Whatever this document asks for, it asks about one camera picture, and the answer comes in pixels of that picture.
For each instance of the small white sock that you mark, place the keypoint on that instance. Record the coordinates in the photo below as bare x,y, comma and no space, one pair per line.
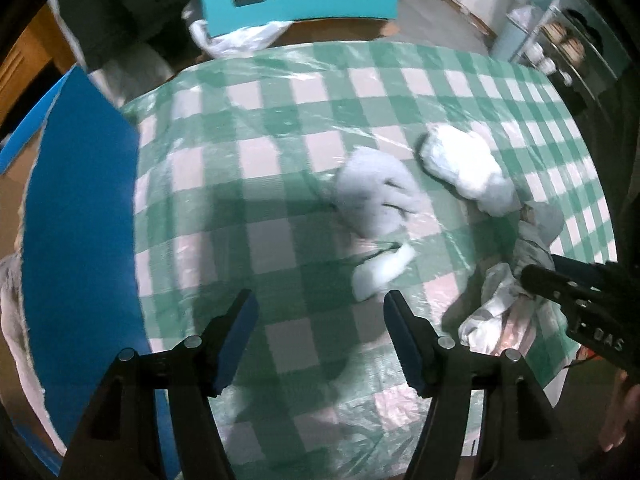
382,270

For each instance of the blue cardboard box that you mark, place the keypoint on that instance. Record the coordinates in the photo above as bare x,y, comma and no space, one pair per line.
85,210

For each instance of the light blue sock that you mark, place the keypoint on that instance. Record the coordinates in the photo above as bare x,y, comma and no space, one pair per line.
375,200

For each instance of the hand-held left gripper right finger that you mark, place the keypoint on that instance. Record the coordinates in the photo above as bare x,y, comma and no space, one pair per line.
405,345

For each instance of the white hanging garment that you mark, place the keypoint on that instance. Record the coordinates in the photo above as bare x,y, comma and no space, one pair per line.
135,75

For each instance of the light blue bin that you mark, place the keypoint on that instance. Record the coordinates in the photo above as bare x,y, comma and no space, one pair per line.
515,35

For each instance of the white plastic bag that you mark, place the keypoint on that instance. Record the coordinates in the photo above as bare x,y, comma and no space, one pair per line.
235,40

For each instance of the white and grey sock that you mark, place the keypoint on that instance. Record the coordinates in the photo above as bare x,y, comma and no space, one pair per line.
492,310

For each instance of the brown cardboard box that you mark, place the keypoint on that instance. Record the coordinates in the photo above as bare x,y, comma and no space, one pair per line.
340,30

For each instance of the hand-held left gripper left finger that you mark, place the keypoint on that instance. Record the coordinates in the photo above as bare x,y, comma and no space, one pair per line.
237,340

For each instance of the group of shoes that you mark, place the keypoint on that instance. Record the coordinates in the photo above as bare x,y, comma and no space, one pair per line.
560,45

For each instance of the metal shoe rack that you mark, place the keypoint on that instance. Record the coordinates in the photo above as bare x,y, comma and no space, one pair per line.
585,50

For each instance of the person's right hand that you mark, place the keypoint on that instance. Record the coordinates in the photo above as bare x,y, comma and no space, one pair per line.
620,410

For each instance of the wooden wardrobe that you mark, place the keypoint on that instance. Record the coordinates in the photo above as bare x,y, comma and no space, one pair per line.
30,65

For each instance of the green checkered tablecloth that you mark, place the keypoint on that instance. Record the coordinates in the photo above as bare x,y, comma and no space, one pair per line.
280,170

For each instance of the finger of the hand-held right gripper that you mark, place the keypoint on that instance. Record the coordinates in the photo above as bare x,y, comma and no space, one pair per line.
555,280

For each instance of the white sock ball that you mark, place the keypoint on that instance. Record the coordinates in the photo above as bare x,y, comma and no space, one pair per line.
465,165

